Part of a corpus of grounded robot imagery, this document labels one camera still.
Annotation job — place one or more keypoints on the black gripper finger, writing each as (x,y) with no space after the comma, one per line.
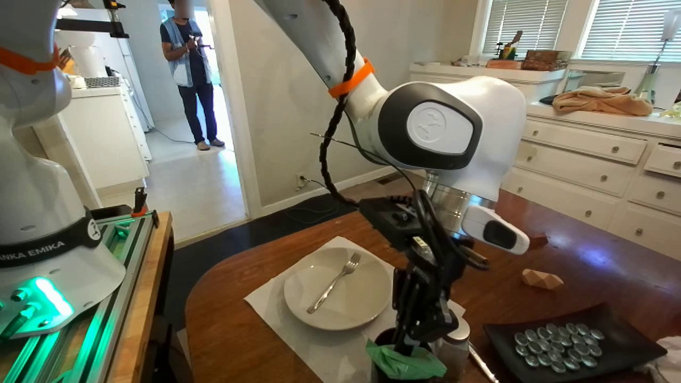
(407,297)
(441,319)

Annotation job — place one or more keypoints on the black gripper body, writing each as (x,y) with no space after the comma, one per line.
(437,276)

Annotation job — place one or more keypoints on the green cloth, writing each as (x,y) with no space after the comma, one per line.
(417,367)

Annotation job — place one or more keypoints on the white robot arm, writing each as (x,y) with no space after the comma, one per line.
(463,135)

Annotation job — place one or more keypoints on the silver spoon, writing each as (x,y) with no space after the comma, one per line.
(484,367)

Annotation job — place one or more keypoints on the black mug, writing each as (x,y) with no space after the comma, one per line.
(388,338)

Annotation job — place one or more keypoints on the silver fork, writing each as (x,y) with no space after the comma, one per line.
(346,271)

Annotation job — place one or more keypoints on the white round plate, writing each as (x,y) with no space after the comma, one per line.
(356,298)

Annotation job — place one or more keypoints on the white paper placemat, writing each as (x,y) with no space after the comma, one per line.
(335,357)

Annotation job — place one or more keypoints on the tan crumpled object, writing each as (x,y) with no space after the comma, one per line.
(541,280)

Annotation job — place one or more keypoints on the small wooden block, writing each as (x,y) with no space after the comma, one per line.
(537,242)

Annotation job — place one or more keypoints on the black tray with glass gems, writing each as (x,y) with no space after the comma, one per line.
(571,347)

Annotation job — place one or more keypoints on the white dresser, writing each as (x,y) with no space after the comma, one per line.
(610,171)

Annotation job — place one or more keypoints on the brown cloth on dresser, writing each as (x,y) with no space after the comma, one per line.
(616,101)

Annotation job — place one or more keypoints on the person in blue vest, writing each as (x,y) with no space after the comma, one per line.
(188,65)

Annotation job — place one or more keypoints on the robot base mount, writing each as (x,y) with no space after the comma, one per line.
(76,325)

